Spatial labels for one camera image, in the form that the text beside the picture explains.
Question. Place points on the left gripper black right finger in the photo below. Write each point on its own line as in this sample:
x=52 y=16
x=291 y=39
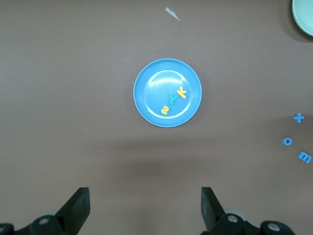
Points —
x=214 y=218

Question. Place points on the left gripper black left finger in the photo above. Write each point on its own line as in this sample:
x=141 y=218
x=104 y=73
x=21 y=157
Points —
x=72 y=213

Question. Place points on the yellow foam letter s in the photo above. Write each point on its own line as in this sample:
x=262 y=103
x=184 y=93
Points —
x=165 y=110

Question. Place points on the teal foam letter y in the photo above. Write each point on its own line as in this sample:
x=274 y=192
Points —
x=172 y=100

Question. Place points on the yellow foam letter k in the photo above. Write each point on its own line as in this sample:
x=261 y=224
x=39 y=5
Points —
x=182 y=93

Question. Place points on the blue foam letter o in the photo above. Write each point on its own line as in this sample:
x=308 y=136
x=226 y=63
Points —
x=283 y=141

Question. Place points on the blue foam letter m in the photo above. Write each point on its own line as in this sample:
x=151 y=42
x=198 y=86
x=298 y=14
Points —
x=305 y=157

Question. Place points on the brown table cover sheet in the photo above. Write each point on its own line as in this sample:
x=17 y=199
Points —
x=73 y=98

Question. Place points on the blue foam letter x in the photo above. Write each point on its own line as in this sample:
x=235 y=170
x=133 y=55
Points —
x=298 y=118

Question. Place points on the blue round plate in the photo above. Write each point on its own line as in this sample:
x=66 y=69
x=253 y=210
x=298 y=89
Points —
x=146 y=93

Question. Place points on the small white paper scrap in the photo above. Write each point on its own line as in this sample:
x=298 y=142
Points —
x=172 y=13

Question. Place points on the pale green round plate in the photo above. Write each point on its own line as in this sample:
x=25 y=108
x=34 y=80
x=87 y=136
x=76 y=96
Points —
x=304 y=14

